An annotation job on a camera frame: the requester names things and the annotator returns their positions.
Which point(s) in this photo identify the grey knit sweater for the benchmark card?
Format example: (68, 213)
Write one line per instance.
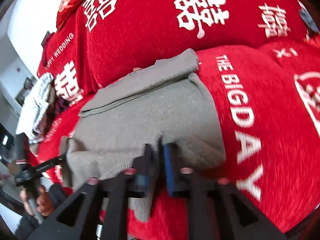
(166, 101)

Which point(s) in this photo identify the red wedding bed cover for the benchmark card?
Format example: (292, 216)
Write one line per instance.
(267, 101)

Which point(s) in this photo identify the person's left hand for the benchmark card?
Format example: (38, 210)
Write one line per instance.
(44, 204)

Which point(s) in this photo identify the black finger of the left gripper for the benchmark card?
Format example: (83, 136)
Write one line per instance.
(43, 167)

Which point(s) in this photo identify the small grey cloth item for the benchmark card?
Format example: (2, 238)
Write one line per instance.
(308, 20)

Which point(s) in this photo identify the red wedding quilt roll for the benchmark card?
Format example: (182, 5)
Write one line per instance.
(104, 40)

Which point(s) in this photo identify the white patterned folded blanket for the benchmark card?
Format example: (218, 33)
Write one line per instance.
(33, 117)

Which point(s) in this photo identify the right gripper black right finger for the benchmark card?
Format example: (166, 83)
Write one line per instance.
(216, 209)

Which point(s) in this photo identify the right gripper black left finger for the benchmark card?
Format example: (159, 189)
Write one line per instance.
(98, 210)

